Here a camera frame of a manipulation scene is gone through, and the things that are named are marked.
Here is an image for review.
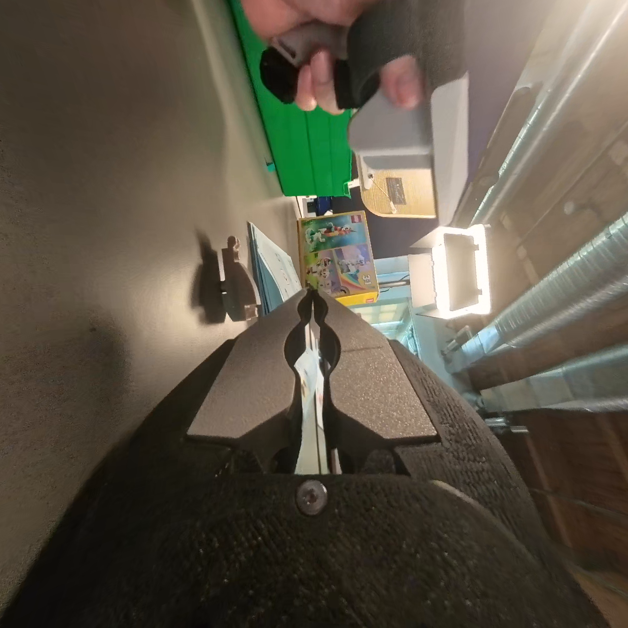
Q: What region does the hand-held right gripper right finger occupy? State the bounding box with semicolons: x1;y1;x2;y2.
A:
313;291;440;475

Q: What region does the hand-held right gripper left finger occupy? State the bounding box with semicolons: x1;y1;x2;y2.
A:
186;289;315;475

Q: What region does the green plastic bin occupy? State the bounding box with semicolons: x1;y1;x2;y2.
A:
230;0;355;198

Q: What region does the grey lego partial build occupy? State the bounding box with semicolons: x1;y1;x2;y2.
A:
220;236;259;322

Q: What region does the yellow lego set box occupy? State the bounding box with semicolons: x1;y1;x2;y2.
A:
297;211;379;308

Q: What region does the person's left hand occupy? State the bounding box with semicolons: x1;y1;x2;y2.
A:
243;0;426;116

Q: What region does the blue instruction booklet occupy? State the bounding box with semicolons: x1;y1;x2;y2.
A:
247;222;303;316

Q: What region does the white studio light panel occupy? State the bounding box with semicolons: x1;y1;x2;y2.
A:
408;223;492;321

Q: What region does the white board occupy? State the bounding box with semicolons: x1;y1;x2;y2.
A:
430;78;470;213

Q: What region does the wooden panel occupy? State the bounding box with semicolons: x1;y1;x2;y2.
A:
360;168;437;219

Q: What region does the corrugated silver ventilation duct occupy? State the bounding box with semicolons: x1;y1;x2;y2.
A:
444;211;628;364
478;343;628;414

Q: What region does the smooth silver ventilation duct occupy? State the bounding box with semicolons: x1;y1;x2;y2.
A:
449;0;628;224

